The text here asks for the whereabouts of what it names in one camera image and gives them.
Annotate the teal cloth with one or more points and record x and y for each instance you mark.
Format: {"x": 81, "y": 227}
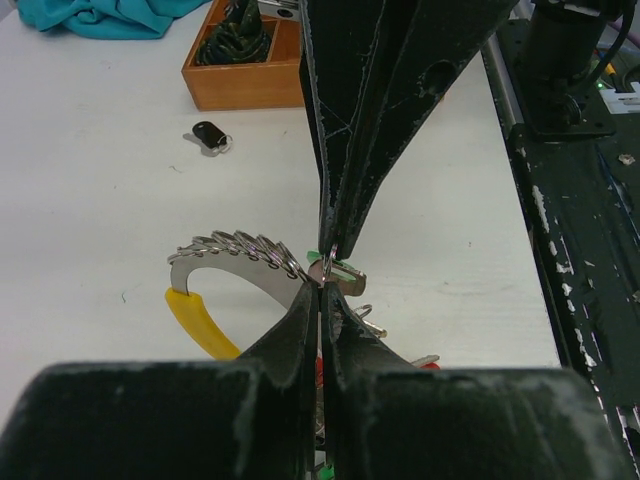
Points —
{"x": 106, "y": 19}

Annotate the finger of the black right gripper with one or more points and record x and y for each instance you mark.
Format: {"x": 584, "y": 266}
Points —
{"x": 440, "y": 40}
{"x": 354, "y": 68}

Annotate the green key tag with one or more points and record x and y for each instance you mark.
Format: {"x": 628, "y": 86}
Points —
{"x": 351, "y": 281}

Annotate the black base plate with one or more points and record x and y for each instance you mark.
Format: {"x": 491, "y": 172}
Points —
{"x": 580, "y": 199}

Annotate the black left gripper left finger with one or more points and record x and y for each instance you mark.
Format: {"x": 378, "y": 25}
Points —
{"x": 248, "y": 418}

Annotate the metal keyring with coloured keys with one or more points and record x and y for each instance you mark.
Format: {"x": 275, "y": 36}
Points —
{"x": 226, "y": 289}

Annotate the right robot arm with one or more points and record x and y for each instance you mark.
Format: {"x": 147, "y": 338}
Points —
{"x": 555, "y": 58}

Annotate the wooden compartment tray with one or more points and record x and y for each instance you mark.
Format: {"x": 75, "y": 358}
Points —
{"x": 273, "y": 83}

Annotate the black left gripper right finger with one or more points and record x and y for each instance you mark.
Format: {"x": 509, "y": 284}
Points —
{"x": 387, "y": 419}

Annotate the black key fob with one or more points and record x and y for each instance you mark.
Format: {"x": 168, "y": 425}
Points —
{"x": 210, "y": 138}

